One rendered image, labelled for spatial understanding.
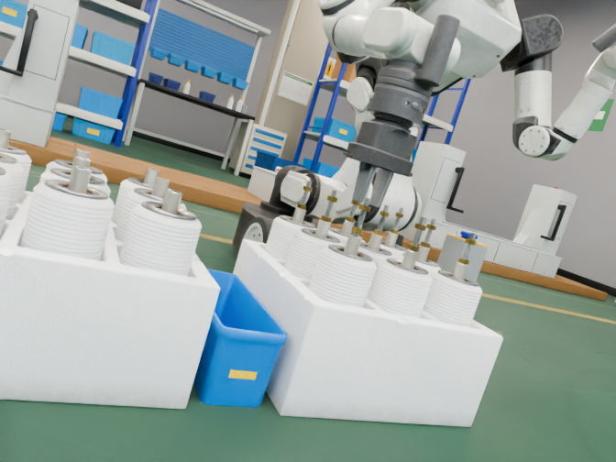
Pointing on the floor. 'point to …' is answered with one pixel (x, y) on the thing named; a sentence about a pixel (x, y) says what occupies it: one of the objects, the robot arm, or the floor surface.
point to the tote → (272, 161)
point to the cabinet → (262, 140)
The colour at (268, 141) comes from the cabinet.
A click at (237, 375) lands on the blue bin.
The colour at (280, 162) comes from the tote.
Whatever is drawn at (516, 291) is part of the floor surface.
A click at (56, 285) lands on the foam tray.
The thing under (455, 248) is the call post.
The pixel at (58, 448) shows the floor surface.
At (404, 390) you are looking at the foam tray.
